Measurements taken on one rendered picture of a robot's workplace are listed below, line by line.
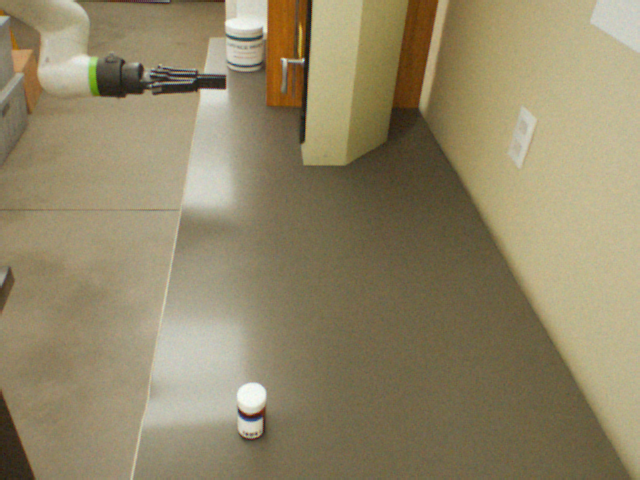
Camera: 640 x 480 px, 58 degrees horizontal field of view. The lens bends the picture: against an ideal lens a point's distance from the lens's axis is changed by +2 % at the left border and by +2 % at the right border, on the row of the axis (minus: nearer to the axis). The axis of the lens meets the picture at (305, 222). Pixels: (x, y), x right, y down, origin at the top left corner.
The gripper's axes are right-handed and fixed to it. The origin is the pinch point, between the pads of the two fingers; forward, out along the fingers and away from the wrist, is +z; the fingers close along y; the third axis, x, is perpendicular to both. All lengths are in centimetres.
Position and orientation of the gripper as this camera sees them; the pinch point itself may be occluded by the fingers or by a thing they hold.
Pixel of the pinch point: (212, 81)
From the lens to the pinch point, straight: 145.6
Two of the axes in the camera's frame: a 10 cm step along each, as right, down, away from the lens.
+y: -0.7, -6.1, 7.9
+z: 10.0, 0.0, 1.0
